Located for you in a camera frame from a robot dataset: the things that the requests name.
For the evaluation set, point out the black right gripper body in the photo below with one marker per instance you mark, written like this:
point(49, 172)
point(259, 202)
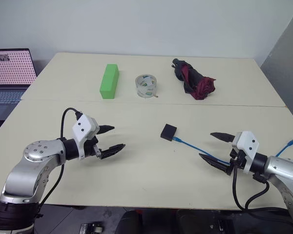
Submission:
point(237, 161)

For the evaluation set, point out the clear packing tape roll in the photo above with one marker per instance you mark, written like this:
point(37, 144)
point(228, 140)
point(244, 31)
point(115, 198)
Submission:
point(146, 86)

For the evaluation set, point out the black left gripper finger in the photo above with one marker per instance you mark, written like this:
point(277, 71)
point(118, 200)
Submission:
point(112, 150)
point(107, 128)

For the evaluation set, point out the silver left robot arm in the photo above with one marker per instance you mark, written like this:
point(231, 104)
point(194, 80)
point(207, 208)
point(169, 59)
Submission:
point(34, 168)

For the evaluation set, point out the grey partition panel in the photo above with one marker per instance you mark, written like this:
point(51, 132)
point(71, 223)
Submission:
point(285, 61)

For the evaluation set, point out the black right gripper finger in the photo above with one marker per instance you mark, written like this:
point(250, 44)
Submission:
point(217, 164)
point(223, 137)

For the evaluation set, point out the small black square box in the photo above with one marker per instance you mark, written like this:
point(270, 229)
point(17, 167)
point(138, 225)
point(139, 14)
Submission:
point(168, 132)

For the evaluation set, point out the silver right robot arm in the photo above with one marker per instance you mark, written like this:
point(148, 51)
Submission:
point(285, 175)

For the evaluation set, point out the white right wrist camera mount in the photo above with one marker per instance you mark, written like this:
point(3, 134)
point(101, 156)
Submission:
point(247, 146)

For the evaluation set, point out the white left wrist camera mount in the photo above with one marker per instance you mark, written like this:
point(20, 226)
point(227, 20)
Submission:
point(84, 126)

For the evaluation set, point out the green rectangular block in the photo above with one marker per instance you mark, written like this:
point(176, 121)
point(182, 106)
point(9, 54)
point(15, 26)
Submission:
point(109, 81)

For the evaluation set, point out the small black and white device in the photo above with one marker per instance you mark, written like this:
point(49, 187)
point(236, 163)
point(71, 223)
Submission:
point(91, 229)

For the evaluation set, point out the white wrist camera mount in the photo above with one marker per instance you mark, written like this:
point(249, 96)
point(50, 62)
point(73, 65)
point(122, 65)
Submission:
point(247, 146)
point(84, 126)

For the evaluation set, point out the folded black and maroon umbrella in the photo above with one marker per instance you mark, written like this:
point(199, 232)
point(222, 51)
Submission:
point(195, 79)

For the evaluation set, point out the open laptop with pink screen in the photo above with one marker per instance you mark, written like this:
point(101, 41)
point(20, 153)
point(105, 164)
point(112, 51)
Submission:
point(9, 68)

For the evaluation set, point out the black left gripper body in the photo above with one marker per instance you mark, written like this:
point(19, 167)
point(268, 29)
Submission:
point(90, 147)

